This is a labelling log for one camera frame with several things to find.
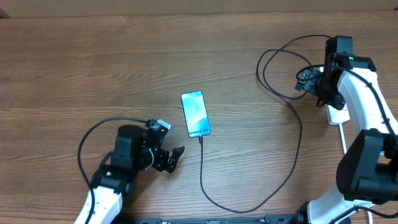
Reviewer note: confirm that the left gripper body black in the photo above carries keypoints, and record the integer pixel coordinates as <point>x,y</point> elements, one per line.
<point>155,158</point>

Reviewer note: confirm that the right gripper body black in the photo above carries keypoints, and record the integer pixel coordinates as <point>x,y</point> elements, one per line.
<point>328,94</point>

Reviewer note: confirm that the smartphone with blue screen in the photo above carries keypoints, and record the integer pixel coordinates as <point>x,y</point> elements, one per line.
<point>195,113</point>

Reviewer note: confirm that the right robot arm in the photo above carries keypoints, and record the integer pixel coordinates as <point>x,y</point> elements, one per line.
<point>367,173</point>

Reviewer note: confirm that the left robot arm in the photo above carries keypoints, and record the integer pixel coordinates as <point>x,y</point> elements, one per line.
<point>136,149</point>

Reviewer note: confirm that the white power strip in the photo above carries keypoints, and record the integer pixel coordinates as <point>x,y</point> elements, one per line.
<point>335,116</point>

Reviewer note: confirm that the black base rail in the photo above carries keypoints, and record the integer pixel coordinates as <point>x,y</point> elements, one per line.
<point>268,219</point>

